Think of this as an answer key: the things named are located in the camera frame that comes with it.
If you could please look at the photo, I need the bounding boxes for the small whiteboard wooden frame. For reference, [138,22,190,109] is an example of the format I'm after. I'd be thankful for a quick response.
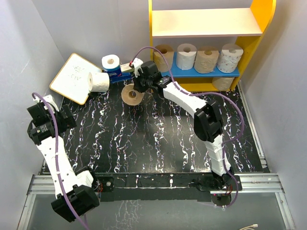
[49,53,102,105]

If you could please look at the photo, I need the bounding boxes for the small beige carton box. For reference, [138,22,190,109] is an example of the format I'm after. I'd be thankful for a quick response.
[120,63,134,73]

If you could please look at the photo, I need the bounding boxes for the blue box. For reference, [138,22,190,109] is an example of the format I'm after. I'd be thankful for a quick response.
[103,65,122,79]

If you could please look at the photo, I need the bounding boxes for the yellow shelf unit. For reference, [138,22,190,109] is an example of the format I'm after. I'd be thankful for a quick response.
[148,0,276,91]

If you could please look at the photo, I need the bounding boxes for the white roll sideways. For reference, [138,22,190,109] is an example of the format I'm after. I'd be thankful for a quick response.
[88,72,110,92]

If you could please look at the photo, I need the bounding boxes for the aluminium rail frame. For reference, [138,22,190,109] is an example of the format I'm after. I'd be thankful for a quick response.
[18,83,297,230]

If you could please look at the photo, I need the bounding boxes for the blue stapler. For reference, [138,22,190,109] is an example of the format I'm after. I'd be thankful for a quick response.
[110,72,131,83]

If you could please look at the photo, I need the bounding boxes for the brown roll front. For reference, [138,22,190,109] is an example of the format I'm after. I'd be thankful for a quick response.
[153,44,174,72]

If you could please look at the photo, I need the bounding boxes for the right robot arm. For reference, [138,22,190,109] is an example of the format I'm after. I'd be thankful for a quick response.
[129,58,238,190]

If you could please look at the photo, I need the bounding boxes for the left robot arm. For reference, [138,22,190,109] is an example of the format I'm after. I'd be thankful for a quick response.
[27,102,99,222]

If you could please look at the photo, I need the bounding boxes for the brown roll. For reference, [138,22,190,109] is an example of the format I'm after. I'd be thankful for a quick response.
[153,44,174,72]
[121,83,144,106]
[194,46,219,74]
[212,77,235,91]

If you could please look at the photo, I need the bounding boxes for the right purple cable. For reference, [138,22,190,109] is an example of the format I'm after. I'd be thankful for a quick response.
[130,46,245,208]

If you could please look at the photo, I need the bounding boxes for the white dotted paper roll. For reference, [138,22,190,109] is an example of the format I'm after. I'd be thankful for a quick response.
[216,44,244,73]

